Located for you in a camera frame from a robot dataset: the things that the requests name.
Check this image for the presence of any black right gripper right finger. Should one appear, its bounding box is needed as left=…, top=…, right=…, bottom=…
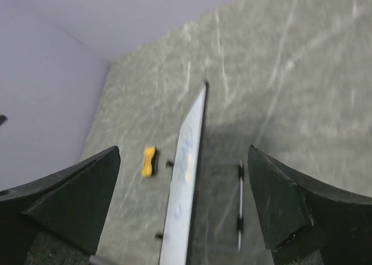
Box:
left=248, top=146, right=371, bottom=264

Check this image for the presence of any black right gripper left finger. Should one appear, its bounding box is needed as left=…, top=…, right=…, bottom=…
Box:
left=1, top=146, right=120, bottom=264

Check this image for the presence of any yellow black whiteboard eraser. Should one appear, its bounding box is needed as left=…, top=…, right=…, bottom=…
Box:
left=141, top=146, right=160, bottom=177

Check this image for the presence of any white whiteboard black frame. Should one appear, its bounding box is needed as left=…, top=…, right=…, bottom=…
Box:
left=158, top=80, right=209, bottom=264

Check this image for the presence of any black white marker pen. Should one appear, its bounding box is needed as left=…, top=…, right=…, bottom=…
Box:
left=237, top=161, right=245, bottom=252

